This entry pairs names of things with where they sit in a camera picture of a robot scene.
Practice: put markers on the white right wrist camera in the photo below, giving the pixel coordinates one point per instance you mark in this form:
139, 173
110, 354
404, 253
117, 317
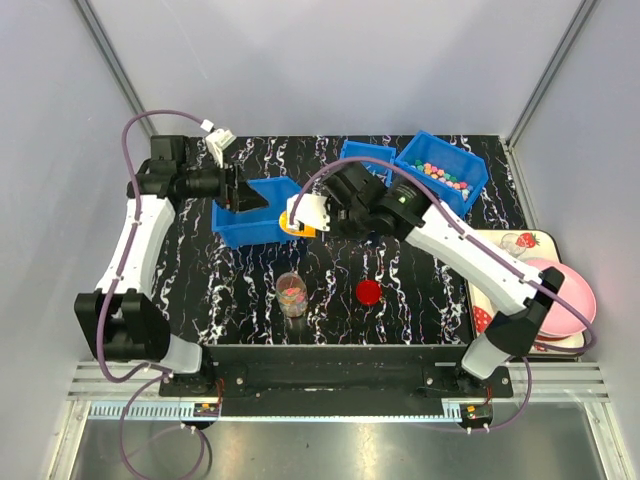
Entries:
311, 209

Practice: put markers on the aluminium corner post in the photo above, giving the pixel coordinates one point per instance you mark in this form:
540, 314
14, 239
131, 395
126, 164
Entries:
560, 54
108, 53

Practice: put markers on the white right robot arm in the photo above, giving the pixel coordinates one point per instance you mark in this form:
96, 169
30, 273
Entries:
424, 222

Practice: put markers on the blue bin with flower candies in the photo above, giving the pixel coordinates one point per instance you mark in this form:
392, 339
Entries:
456, 176

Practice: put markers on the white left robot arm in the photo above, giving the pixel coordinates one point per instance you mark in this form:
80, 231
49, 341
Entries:
118, 318

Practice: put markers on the blue bin with star candies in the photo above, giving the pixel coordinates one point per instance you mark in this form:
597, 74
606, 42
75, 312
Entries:
260, 226

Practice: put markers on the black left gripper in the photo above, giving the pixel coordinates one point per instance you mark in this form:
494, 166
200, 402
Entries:
237, 195

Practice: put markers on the red jar lid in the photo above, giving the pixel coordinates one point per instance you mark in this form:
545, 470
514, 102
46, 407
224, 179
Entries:
368, 292

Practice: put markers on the yellow plastic scoop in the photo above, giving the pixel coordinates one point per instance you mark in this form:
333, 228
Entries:
297, 229

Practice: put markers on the strawberry print tray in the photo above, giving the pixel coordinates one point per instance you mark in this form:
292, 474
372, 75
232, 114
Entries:
511, 292

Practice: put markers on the aluminium corner post right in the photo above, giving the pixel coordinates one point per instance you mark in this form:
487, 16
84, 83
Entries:
560, 54

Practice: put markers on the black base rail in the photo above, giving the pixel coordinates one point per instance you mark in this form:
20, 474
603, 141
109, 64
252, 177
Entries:
336, 382

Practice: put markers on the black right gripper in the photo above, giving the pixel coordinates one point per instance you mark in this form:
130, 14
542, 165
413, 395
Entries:
333, 204

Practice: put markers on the pink plate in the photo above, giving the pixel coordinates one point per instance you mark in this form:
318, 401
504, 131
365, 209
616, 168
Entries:
560, 323

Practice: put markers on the aluminium corner post left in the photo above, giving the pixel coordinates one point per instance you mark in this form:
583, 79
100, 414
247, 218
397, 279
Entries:
108, 53

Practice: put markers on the clear plastic jar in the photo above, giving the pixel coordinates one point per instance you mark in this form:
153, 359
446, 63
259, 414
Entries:
291, 294

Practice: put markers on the clear glass cup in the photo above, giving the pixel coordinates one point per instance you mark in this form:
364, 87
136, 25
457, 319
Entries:
510, 244

